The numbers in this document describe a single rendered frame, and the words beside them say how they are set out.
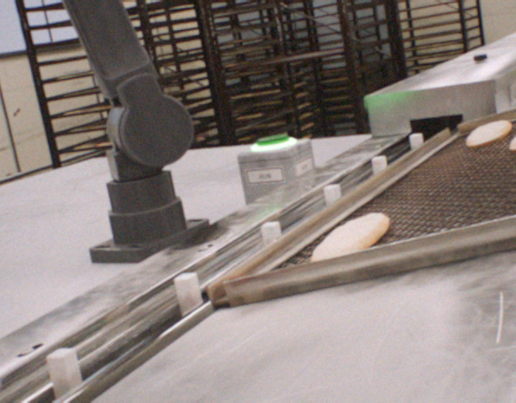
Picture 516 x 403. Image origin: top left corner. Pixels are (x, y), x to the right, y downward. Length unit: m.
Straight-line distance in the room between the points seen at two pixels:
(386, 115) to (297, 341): 0.87
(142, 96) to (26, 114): 6.11
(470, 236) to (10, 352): 0.31
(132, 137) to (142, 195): 0.07
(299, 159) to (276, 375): 0.71
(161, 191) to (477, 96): 0.45
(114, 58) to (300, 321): 0.58
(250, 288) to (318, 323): 0.09
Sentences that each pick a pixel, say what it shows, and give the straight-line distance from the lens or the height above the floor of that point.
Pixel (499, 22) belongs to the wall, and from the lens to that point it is 7.89.
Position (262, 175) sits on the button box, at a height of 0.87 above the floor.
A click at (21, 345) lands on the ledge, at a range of 0.60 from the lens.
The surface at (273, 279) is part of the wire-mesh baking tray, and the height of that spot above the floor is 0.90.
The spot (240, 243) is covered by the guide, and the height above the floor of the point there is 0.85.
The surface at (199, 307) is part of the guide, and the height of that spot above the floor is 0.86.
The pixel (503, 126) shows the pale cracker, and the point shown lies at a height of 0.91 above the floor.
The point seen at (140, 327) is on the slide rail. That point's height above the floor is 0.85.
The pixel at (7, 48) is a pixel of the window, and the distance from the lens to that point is 6.98.
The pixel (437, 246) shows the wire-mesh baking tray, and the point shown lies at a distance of 0.43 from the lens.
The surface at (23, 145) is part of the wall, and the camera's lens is 6.97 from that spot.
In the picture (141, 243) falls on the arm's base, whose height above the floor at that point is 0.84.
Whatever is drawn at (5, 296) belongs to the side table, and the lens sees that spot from 0.93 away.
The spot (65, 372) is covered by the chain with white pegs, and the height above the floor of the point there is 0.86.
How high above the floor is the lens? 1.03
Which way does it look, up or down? 11 degrees down
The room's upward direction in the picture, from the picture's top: 10 degrees counter-clockwise
